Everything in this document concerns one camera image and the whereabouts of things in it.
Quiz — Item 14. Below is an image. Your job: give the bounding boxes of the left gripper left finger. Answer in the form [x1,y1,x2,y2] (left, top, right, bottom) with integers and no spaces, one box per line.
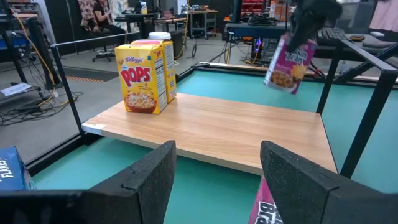
[0,140,177,224]

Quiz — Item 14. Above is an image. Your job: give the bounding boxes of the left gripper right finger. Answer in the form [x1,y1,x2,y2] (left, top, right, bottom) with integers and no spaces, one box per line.
[260,140,398,224]

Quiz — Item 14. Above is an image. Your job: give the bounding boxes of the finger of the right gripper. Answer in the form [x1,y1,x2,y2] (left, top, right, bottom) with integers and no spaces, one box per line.
[287,30,317,53]

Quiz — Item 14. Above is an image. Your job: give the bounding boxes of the magenta Raisin Bran cereal box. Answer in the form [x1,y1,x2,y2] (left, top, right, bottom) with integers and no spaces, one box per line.
[248,176,284,224]
[263,33,318,95]

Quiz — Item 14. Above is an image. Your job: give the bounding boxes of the blue Frosted Flakes cereal box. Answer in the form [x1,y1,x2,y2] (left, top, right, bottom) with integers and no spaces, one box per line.
[0,146,37,191]

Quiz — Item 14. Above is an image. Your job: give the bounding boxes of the black keyboard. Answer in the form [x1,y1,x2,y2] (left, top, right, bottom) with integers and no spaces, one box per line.
[319,27,351,41]

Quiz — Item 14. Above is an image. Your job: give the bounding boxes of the computer tower blue light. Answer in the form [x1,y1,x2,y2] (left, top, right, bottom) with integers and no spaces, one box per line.
[252,37,265,62]

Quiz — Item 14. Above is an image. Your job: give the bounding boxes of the dark workbench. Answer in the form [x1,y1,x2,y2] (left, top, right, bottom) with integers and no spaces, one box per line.
[225,22,292,40]

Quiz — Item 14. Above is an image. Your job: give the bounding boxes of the red tool cabinet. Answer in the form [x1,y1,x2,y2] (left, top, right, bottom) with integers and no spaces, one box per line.
[241,0,269,13]

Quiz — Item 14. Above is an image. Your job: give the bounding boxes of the person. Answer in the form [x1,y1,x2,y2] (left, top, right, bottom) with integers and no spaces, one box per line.
[91,0,127,37]
[369,0,398,33]

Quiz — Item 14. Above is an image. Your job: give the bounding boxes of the wooden top metal table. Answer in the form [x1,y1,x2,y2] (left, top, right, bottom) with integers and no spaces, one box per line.
[187,9,219,40]

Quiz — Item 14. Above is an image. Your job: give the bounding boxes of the black floor mat orange stripe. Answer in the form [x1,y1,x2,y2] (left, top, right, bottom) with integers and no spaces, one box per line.
[63,67,119,84]

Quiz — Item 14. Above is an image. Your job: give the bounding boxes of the white paper sheet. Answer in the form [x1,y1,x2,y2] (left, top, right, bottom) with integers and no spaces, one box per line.
[0,82,33,97]

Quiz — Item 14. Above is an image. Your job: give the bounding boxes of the white trash can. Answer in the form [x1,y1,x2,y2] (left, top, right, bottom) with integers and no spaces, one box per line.
[147,31,172,41]

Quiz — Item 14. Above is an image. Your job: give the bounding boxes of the black office chair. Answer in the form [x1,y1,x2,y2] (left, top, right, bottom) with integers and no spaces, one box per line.
[91,28,116,63]

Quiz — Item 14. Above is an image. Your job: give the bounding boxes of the black metal desk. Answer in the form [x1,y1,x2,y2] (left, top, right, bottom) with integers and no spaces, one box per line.
[0,1,63,91]

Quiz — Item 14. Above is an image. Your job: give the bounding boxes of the black rolling desk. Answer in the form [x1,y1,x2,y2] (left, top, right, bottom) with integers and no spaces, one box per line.
[114,12,156,40]

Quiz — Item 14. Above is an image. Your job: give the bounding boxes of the red patterned hanging fabric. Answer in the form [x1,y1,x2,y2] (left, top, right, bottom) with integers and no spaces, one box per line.
[77,0,100,32]

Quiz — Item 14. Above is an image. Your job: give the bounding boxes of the black coiled cable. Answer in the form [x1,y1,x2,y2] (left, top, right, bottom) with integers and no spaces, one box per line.
[247,14,278,27]

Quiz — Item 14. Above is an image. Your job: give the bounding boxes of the black floor cable tangle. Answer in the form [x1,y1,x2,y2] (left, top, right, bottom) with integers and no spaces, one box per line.
[0,91,84,127]

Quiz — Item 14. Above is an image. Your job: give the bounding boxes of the wooden shelf black metal frame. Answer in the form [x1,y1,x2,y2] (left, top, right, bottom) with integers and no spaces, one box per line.
[49,30,398,180]

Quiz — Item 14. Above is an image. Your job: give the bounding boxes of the yellow cable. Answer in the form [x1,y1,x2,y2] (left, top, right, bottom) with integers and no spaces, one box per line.
[11,9,74,108]

